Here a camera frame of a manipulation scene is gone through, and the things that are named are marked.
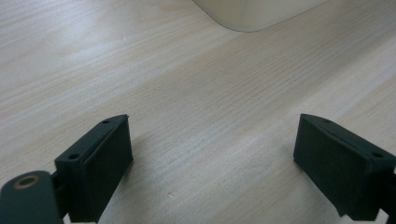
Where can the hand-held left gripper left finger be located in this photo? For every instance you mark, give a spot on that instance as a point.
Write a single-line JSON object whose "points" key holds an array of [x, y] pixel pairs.
{"points": [[99, 168]]}

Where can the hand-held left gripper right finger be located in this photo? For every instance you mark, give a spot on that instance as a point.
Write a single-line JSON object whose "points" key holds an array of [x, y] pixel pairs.
{"points": [[339, 168]]}

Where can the cream plastic tray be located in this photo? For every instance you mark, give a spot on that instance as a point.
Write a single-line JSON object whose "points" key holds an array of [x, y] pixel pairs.
{"points": [[252, 14]]}

